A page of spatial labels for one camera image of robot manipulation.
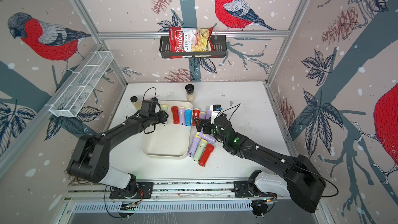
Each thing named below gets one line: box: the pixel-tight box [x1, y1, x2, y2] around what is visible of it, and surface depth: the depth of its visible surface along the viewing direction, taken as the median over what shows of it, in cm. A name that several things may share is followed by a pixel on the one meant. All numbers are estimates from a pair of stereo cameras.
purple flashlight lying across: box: [195, 129, 217, 144], surface depth 90 cm
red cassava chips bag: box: [168, 26, 217, 60], surface depth 89 cm
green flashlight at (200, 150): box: [193, 138, 208, 163], surface depth 85 cm
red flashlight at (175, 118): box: [171, 105, 180, 125], surface depth 101 cm
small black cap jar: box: [130, 95, 142, 111], surface depth 103 cm
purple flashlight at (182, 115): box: [178, 106, 186, 126], surface depth 100 cm
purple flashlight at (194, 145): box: [188, 134, 202, 158], surface depth 87 cm
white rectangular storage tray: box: [142, 100, 194, 159], surface depth 92 cm
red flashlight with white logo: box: [192, 107, 201, 126], surface depth 100 cm
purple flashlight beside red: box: [199, 111, 207, 120], surface depth 101 cm
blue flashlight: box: [185, 107, 193, 126], surface depth 100 cm
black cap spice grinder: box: [185, 84, 196, 103], surface depth 106 cm
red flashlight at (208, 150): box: [198, 143, 215, 167], surface depth 85 cm
